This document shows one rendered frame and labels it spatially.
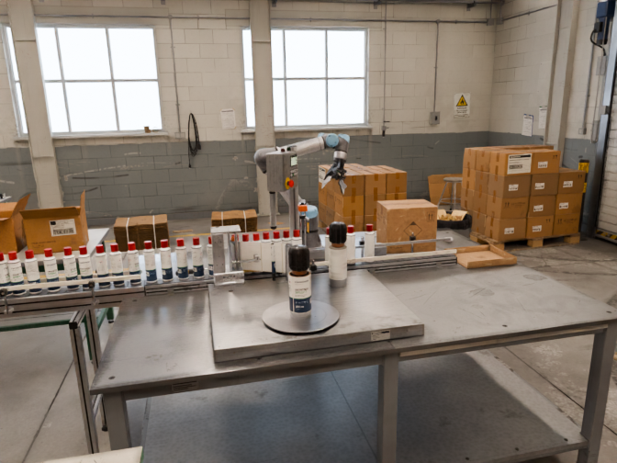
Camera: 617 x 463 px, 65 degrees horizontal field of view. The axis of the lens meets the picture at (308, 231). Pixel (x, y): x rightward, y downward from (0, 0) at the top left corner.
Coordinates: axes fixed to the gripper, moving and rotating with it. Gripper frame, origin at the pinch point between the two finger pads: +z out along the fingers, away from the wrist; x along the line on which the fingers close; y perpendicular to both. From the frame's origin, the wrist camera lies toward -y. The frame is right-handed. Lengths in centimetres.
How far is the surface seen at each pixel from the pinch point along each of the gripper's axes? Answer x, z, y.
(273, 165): -53, 2, 35
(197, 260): -77, 55, 20
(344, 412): 3, 115, 50
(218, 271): -70, 58, 34
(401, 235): 34.9, 19.4, 28.9
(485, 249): 86, 17, 44
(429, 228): 48, 12, 35
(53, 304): -135, 87, 4
